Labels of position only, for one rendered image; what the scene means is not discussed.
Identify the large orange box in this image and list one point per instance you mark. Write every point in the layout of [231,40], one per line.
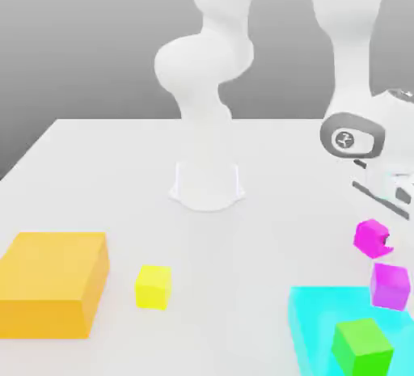
[48,282]

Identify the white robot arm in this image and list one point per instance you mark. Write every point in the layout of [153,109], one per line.
[207,59]

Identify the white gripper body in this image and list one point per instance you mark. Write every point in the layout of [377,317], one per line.
[381,209]

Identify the small magenta cube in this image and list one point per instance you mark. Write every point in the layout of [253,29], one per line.
[368,238]

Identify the large cyan box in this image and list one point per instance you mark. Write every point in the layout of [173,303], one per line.
[318,317]

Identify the small purple cube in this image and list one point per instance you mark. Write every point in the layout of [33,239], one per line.
[389,287]

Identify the small yellow cube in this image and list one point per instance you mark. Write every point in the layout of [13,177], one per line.
[152,287]

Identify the small green cube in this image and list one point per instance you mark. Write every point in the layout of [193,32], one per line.
[360,347]

